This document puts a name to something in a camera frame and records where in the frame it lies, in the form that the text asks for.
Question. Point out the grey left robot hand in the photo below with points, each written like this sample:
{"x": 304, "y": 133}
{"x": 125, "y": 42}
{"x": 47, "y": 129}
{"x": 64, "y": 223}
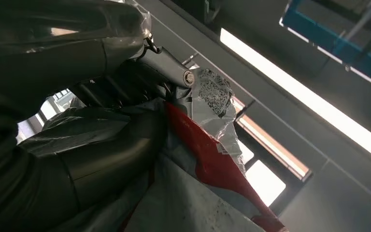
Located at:
{"x": 60, "y": 48}

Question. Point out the grey package with red mark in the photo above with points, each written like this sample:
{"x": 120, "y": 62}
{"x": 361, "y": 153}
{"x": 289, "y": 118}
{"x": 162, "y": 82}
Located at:
{"x": 217, "y": 160}

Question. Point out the short ceiling light panel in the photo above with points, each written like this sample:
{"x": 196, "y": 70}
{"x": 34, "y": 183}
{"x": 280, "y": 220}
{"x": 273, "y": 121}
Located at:
{"x": 275, "y": 150}

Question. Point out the long ceiling light strip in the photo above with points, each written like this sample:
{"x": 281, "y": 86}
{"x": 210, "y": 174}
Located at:
{"x": 300, "y": 96}

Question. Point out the blue metal frame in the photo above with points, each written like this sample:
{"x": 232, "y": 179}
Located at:
{"x": 336, "y": 44}

